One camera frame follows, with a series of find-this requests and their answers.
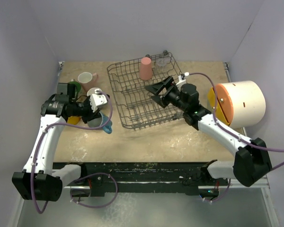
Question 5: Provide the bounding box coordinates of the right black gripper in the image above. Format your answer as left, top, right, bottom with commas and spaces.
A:
144, 77, 187, 113

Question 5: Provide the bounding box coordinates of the yellow mug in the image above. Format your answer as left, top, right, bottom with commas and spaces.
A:
67, 116, 81, 125

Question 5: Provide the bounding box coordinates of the black mug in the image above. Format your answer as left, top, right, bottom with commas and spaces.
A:
87, 87, 102, 96

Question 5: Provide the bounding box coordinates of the pink tumbler cup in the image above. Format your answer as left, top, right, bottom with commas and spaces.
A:
139, 57, 152, 80

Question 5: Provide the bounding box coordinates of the blue mug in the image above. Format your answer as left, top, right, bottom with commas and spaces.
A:
87, 112, 113, 134

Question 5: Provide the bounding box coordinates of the white cat mug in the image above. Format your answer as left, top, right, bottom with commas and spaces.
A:
68, 80, 82, 94

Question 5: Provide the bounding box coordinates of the pink mug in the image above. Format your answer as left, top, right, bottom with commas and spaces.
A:
77, 72, 98, 92

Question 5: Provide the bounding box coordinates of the clear glass cup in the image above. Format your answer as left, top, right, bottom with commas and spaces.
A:
155, 58, 168, 73

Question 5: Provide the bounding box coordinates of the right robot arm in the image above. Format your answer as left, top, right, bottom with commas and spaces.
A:
144, 74, 273, 187

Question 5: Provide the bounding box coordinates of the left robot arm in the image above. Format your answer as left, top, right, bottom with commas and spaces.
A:
12, 83, 107, 201

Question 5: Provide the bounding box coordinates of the orange and yellow lid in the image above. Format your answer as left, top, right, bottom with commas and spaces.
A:
207, 83, 234, 126

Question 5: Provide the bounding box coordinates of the white cylinder container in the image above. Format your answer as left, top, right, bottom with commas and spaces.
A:
224, 80, 266, 129

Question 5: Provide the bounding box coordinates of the grey wire dish rack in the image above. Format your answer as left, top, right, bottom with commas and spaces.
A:
107, 50, 183, 130

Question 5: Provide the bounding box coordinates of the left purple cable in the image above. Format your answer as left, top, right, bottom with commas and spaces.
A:
30, 91, 118, 214

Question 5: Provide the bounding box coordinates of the purple cable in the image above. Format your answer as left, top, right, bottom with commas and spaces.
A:
186, 72, 284, 203
30, 91, 118, 214

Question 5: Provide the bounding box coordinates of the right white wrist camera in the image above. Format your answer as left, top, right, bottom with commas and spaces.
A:
176, 72, 190, 89

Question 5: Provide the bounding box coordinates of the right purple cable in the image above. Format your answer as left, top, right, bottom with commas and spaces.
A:
186, 72, 284, 203

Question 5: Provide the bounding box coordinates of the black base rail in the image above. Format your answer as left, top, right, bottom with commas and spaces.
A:
32, 161, 254, 197

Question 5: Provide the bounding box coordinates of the aluminium frame rail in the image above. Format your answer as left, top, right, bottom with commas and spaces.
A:
18, 168, 270, 190

